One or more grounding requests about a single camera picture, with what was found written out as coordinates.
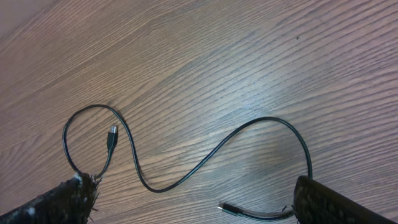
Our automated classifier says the thin black USB cable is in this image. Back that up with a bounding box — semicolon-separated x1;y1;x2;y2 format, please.
62;104;313;222

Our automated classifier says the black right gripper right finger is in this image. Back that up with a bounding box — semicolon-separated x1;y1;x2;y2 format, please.
293;175;396;224

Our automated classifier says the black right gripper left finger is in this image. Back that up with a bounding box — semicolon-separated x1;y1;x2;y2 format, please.
1;174;101;224

